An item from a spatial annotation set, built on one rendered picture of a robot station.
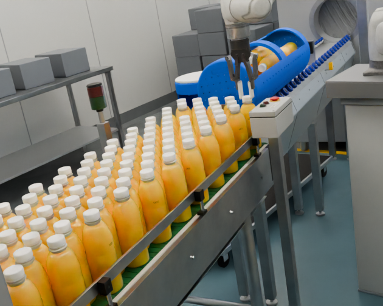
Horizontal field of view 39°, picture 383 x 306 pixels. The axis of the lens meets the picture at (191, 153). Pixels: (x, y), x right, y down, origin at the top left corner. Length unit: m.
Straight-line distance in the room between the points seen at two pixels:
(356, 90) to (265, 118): 0.55
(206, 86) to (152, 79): 4.59
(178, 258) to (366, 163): 1.21
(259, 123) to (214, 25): 4.34
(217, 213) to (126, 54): 5.03
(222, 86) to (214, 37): 3.92
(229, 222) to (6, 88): 3.15
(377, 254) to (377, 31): 1.03
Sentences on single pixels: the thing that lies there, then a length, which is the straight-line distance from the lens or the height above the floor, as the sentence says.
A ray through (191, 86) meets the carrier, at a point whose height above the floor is 1.01.
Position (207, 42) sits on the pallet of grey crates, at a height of 0.83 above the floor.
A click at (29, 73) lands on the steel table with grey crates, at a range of 4.82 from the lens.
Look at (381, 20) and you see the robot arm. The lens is 2.39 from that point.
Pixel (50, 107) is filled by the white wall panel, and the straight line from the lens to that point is 5.87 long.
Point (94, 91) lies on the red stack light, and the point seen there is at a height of 1.23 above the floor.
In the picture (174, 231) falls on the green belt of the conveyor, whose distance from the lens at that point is 1.59.
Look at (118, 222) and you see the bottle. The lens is 1.39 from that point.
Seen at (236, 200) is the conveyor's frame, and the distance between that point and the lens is 1.88.
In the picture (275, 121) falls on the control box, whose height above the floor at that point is 1.06.
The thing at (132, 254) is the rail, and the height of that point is 0.96.
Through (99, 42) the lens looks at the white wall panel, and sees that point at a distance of 6.35.
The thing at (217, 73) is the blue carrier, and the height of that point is 1.18.
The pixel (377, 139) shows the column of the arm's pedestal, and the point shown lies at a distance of 2.44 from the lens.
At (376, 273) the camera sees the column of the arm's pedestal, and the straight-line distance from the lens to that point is 2.75.
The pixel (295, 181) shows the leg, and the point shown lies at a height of 0.24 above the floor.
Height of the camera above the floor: 1.60
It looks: 18 degrees down
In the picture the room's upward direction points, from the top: 10 degrees counter-clockwise
